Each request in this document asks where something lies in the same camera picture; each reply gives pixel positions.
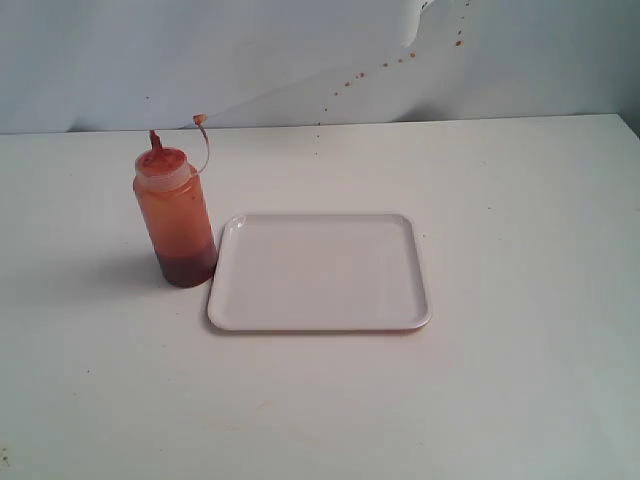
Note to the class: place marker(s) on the white backdrop sheet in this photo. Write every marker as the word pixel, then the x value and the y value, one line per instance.
pixel 133 65

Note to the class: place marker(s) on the white rectangular tray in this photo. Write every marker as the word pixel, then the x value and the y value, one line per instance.
pixel 318 273

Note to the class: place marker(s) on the red sauce squeeze bottle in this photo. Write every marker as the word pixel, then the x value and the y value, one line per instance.
pixel 169 193

